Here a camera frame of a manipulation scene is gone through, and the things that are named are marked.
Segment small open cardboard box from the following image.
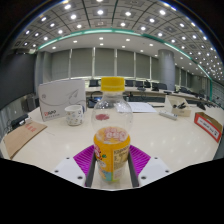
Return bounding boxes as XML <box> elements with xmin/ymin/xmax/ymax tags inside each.
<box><xmin>165</xmin><ymin>95</ymin><xmax>193</xmax><ymax>118</ymax></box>

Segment dark grey cabinet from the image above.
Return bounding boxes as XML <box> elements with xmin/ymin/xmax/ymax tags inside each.
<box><xmin>25</xmin><ymin>94</ymin><xmax>38</xmax><ymax>112</ymax></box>

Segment black power adapter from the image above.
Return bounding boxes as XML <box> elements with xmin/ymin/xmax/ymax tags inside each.
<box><xmin>10</xmin><ymin>113</ymin><xmax>30</xmax><ymax>130</ymax></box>

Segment white power strip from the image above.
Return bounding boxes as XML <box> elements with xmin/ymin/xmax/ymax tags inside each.
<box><xmin>158</xmin><ymin>110</ymin><xmax>179</xmax><ymax>121</ymax></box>

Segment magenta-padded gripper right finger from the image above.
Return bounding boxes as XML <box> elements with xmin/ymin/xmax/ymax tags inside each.
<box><xmin>127</xmin><ymin>144</ymin><xmax>172</xmax><ymax>188</ymax></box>

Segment white paper sheet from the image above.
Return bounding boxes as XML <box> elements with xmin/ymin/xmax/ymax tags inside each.
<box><xmin>126</xmin><ymin>101</ymin><xmax>158</xmax><ymax>114</ymax></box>

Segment brown paper envelope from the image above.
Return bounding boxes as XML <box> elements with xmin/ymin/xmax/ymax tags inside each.
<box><xmin>2</xmin><ymin>119</ymin><xmax>48</xmax><ymax>160</ymax></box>

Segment white printer paper carton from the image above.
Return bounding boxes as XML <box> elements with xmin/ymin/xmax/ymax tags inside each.
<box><xmin>37</xmin><ymin>78</ymin><xmax>88</xmax><ymax>122</ymax></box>

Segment black office chairs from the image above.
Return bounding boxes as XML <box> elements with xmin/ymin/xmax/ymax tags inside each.
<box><xmin>88</xmin><ymin>78</ymin><xmax>208</xmax><ymax>98</ymax></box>

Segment red and white box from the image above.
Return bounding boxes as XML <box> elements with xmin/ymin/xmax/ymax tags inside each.
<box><xmin>193</xmin><ymin>111</ymin><xmax>223</xmax><ymax>144</ymax></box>

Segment round ceiling lights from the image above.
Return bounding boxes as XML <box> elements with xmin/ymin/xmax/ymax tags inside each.
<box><xmin>13</xmin><ymin>0</ymin><xmax>224</xmax><ymax>81</ymax></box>

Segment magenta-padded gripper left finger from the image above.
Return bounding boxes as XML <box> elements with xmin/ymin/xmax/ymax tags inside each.
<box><xmin>52</xmin><ymin>144</ymin><xmax>98</xmax><ymax>188</ymax></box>

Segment yellow-capped clear drink bottle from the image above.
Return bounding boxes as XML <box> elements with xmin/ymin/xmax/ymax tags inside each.
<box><xmin>90</xmin><ymin>76</ymin><xmax>134</xmax><ymax>184</ymax></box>

